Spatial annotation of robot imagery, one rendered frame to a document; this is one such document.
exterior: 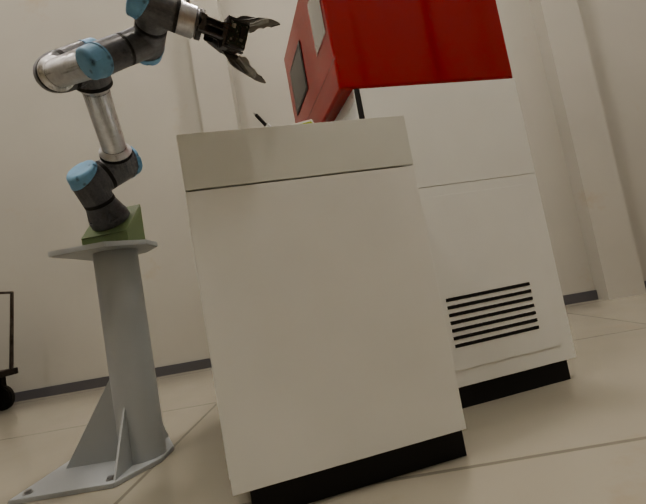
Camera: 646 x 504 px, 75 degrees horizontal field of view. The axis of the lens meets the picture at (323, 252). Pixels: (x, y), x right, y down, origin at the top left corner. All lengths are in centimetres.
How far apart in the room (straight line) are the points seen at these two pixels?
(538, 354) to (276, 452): 110
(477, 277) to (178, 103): 328
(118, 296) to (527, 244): 157
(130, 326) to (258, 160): 89
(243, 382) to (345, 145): 67
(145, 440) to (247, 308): 87
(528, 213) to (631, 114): 293
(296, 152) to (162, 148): 310
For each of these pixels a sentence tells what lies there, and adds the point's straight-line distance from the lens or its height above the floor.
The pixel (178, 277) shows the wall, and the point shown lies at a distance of 395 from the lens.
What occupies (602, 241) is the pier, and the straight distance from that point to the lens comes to 413.
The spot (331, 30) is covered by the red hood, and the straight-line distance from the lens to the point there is 177.
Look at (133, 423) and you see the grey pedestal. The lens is 179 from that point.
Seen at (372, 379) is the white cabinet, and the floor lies 27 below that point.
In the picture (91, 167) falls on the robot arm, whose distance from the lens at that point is 175.
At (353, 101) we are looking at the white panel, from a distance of 167.
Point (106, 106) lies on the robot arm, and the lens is 165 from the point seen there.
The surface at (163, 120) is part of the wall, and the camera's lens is 427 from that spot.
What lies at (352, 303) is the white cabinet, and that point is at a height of 47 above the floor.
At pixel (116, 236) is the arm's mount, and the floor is 85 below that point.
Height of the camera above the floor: 53
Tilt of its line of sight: 4 degrees up
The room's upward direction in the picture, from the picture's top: 10 degrees counter-clockwise
